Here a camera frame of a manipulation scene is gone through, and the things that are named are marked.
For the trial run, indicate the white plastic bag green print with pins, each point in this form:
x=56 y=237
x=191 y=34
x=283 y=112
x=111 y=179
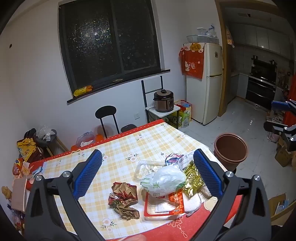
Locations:
x=165 y=179

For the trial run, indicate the cardboard box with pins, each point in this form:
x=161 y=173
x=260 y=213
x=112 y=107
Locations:
x=283 y=156
x=277 y=204

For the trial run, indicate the gold foil wrapper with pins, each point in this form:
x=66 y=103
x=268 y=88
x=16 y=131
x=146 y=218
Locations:
x=193 y=179

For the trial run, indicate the clear plastic tray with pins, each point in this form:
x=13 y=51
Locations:
x=145 y=170

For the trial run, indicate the shelf of goods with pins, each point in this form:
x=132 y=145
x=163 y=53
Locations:
x=285 y=80

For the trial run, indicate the yellow plaid tablecloth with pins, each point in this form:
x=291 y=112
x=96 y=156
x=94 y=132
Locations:
x=129 y=148

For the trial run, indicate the white sponge grey edge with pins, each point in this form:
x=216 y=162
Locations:
x=193 y=204

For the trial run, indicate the green yellow box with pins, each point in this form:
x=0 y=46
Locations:
x=172 y=121

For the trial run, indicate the dark clothes pile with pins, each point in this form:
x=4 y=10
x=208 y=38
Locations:
x=31 y=134

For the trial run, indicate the grey kitchen cabinets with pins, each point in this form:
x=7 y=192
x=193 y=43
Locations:
x=261 y=37
x=242 y=85

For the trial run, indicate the crumpled clear plastic bag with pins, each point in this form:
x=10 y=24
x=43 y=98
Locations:
x=45 y=133

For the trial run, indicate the wooden door frame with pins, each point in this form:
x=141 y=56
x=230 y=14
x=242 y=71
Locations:
x=222 y=23

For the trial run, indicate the yellow garment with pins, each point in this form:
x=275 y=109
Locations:
x=26 y=148

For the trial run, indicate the white printed packet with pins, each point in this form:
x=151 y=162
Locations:
x=186 y=160

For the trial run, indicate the pink blue wrapper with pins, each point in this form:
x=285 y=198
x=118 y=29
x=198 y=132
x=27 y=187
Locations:
x=173 y=160

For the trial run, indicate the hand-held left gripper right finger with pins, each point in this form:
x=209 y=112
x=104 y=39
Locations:
x=207 y=172

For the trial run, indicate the brown cardboard sheet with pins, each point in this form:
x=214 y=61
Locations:
x=19 y=194

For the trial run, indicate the black round-back chair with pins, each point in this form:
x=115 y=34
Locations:
x=105 y=112

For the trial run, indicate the cream refrigerator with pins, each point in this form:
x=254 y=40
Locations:
x=203 y=92

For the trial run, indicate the hanging paper decoration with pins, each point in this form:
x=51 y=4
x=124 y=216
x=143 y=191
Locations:
x=229 y=38

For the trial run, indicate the red printed cloth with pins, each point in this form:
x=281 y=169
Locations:
x=192 y=64

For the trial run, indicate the brown plastic bin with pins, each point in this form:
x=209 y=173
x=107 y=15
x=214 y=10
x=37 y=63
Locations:
x=229 y=153

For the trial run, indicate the orange snack packet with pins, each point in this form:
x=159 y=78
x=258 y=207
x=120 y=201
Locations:
x=18 y=166

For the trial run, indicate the small round metal dish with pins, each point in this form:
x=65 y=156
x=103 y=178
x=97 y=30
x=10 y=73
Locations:
x=117 y=80

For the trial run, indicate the pink plastic bag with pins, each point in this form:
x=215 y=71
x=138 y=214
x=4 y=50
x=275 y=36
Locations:
x=274 y=138

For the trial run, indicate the grey upper kitchen cabinets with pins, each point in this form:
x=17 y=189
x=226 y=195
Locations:
x=261 y=37

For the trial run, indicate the round black side table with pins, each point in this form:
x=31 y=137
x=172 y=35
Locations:
x=50 y=139

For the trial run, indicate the grey lower kitchen cabinets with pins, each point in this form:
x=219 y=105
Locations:
x=242 y=85

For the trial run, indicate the red gold wrapper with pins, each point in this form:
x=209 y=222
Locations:
x=123 y=197

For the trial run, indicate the brown pressure cooker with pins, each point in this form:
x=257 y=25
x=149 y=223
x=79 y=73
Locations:
x=163 y=102

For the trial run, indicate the dark sliding window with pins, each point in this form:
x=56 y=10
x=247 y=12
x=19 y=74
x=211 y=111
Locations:
x=92 y=46

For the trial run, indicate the light blue plastic item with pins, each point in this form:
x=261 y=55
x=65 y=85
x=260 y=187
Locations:
x=37 y=172

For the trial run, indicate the black stool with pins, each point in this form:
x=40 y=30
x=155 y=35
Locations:
x=128 y=127

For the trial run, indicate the black window sill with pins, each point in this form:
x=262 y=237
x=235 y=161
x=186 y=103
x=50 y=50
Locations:
x=150 y=74

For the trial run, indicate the black rack with white top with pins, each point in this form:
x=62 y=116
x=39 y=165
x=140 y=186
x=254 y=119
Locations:
x=161 y=114

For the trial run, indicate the yellow snack packet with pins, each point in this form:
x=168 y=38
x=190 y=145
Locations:
x=82 y=90

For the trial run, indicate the red food tray packet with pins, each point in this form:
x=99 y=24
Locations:
x=175 y=200

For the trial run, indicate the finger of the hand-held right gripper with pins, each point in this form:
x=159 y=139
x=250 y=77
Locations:
x=279 y=106
x=289 y=136

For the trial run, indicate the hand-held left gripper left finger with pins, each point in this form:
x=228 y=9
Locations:
x=89 y=172

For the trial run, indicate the white wall socket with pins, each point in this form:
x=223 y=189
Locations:
x=137 y=115

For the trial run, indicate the clear plastic bags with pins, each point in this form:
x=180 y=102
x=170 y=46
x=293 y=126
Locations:
x=209 y=34

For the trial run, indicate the glass bowl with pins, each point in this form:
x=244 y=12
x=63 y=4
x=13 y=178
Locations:
x=193 y=39

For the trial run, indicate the black integrated stove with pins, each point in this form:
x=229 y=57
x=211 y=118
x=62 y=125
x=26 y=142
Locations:
x=261 y=88

